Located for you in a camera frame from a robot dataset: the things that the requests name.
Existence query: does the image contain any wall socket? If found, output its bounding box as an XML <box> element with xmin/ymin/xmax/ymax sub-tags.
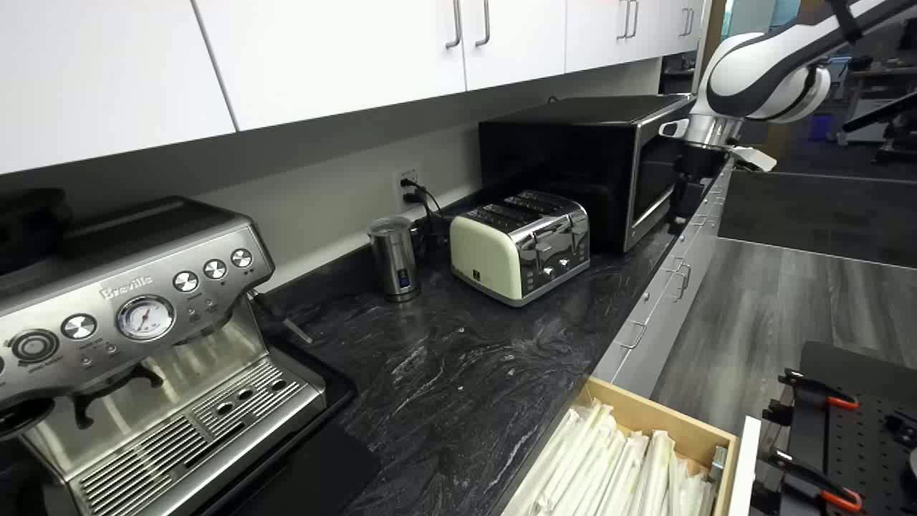
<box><xmin>395</xmin><ymin>168</ymin><xmax>421</xmax><ymax>210</ymax></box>

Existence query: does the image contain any black clamp with orange handle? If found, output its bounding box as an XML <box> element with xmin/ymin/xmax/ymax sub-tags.
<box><xmin>758</xmin><ymin>447</ymin><xmax>865</xmax><ymax>514</ymax></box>
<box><xmin>762</xmin><ymin>367</ymin><xmax>861</xmax><ymax>425</ymax></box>

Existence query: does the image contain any black cable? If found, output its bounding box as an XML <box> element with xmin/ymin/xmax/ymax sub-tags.
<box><xmin>402</xmin><ymin>191</ymin><xmax>439</xmax><ymax>241</ymax></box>
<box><xmin>400</xmin><ymin>177</ymin><xmax>451</xmax><ymax>237</ymax></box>

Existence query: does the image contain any white cabinet door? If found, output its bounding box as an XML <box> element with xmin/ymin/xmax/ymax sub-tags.
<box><xmin>565</xmin><ymin>0</ymin><xmax>631</xmax><ymax>74</ymax></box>
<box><xmin>0</xmin><ymin>0</ymin><xmax>236</xmax><ymax>176</ymax></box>
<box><xmin>192</xmin><ymin>0</ymin><xmax>467</xmax><ymax>133</ymax></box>
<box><xmin>461</xmin><ymin>0</ymin><xmax>567</xmax><ymax>92</ymax></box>
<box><xmin>628</xmin><ymin>0</ymin><xmax>706</xmax><ymax>64</ymax></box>

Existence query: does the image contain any heap of wrapped straws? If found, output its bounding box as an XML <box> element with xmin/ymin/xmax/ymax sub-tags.
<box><xmin>504</xmin><ymin>401</ymin><xmax>717</xmax><ymax>516</ymax></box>

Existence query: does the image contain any stainless steel espresso machine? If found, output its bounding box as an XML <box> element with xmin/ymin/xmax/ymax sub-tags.
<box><xmin>0</xmin><ymin>188</ymin><xmax>329</xmax><ymax>516</ymax></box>

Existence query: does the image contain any stainless steel milk frother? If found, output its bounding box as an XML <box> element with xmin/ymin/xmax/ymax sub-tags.
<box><xmin>366</xmin><ymin>216</ymin><xmax>423</xmax><ymax>304</ymax></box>

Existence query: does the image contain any white wall cabinet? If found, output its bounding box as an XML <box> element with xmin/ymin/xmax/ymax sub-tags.
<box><xmin>0</xmin><ymin>0</ymin><xmax>709</xmax><ymax>176</ymax></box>

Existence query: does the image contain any wooden drawer with white front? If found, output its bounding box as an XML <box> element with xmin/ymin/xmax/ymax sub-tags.
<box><xmin>500</xmin><ymin>376</ymin><xmax>762</xmax><ymax>516</ymax></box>

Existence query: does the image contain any microwave door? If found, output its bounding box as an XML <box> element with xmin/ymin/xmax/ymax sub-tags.
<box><xmin>624</xmin><ymin>113</ymin><xmax>694</xmax><ymax>253</ymax></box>

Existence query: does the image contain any cream and chrome toaster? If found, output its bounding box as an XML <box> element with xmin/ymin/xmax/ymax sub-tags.
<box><xmin>449</xmin><ymin>189</ymin><xmax>592</xmax><ymax>308</ymax></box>

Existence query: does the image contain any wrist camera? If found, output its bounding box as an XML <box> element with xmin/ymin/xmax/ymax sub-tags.
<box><xmin>727</xmin><ymin>145</ymin><xmax>778</xmax><ymax>173</ymax></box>

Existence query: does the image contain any black microwave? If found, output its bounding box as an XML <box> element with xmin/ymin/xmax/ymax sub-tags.
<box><xmin>478</xmin><ymin>93</ymin><xmax>697</xmax><ymax>254</ymax></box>

